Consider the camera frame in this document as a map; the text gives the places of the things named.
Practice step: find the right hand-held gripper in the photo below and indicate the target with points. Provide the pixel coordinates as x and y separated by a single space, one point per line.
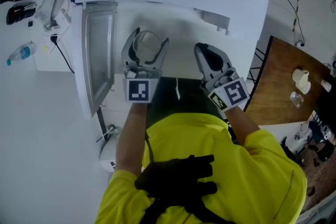
231 91

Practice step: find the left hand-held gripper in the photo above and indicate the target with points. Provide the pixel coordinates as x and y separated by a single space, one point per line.
139 86

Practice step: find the clear glass cup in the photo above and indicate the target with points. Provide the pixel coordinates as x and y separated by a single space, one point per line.
151 43

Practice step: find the person's left forearm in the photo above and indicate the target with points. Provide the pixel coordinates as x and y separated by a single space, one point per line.
131 139

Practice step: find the person's right forearm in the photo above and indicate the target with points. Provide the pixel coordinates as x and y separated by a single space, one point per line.
242 126

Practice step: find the black tripod stand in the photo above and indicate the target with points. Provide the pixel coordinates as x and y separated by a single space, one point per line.
256 68

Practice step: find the black trousers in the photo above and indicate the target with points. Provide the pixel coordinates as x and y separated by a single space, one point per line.
189 99

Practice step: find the brown wooden table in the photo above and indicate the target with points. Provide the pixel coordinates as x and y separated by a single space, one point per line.
278 81

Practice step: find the white power strip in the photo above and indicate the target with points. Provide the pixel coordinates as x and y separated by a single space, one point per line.
56 31

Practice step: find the clear plastic tumbler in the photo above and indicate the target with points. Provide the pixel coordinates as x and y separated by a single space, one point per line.
297 99

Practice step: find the white round floor device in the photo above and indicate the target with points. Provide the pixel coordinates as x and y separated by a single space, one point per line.
109 154

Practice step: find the small black block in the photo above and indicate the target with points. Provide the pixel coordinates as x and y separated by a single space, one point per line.
30 23

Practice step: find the yellow shirt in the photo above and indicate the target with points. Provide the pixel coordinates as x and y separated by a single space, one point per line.
249 178

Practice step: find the plastic water bottle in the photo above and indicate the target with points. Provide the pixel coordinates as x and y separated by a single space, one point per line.
22 53

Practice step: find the black chest mount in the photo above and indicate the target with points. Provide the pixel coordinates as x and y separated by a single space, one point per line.
173 178

